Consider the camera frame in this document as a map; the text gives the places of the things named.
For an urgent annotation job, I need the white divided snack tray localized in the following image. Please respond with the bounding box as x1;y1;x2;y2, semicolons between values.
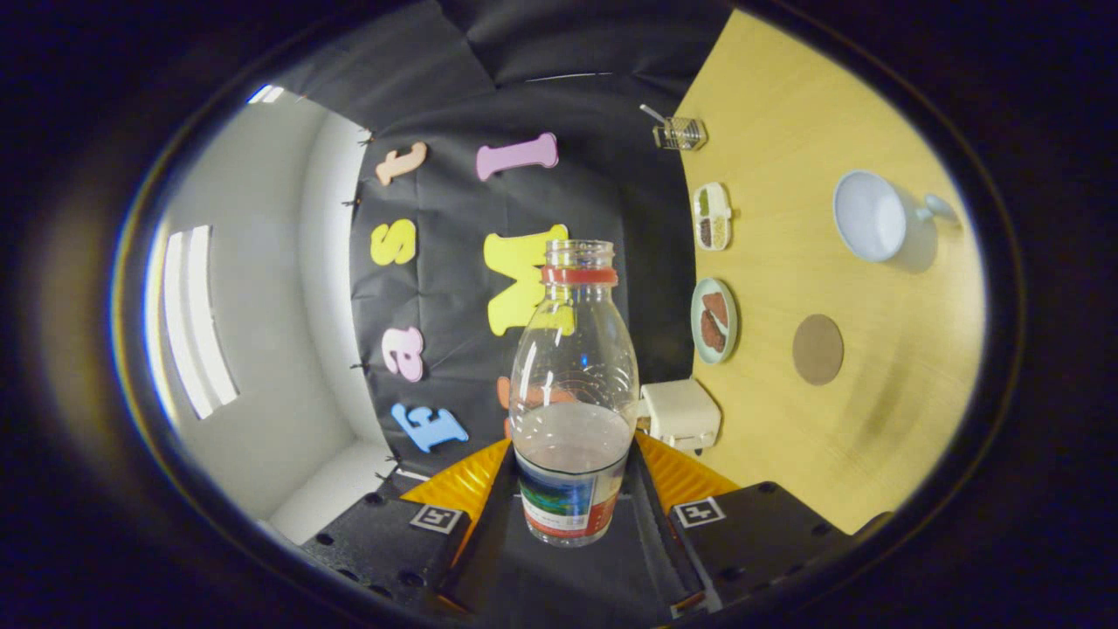
693;182;733;252

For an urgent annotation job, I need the long ceiling light panel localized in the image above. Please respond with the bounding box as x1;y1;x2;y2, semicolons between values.
162;225;239;420

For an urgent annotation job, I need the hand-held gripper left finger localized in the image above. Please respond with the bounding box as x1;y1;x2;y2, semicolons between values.
301;437;525;621

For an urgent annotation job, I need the clear plastic juice bottle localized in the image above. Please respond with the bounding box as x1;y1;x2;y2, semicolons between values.
509;239;640;549

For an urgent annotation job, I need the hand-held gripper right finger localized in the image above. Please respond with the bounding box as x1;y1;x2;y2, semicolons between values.
622;430;892;619

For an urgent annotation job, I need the wooden table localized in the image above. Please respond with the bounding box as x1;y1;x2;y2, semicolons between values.
677;9;988;536

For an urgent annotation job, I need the black backdrop cloth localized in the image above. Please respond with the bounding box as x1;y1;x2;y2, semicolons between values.
297;0;735;626

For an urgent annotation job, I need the white cup with handle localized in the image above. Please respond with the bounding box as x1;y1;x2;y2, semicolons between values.
832;169;962;273

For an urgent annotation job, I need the pale green plate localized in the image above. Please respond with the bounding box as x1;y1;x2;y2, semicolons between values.
690;277;740;365

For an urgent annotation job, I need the round brown coaster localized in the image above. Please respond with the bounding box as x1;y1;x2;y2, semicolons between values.
792;314;845;387

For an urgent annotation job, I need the white toaster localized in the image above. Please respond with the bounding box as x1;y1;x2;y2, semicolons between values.
638;378;722;453

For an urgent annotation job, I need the clear glass wire holder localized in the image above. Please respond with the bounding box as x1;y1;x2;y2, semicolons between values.
652;116;708;151

